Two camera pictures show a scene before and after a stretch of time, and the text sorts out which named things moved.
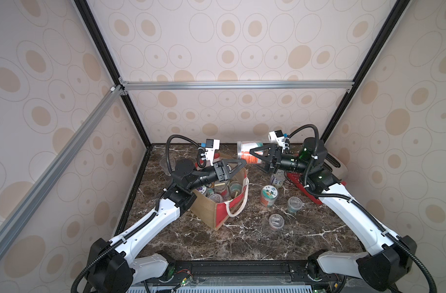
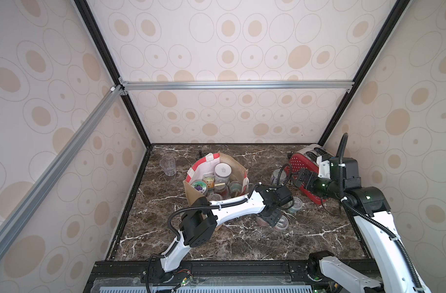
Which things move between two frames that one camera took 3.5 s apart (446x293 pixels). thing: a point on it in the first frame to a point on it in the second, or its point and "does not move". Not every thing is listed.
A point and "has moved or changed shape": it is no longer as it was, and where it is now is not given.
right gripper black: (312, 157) to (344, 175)
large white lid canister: (243, 151) has moved or changed shape
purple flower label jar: (203, 190) does not move
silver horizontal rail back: (236, 85) does not move
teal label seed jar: (294, 204) does not move
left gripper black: (220, 171) to (275, 217)
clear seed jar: (278, 178) does not move
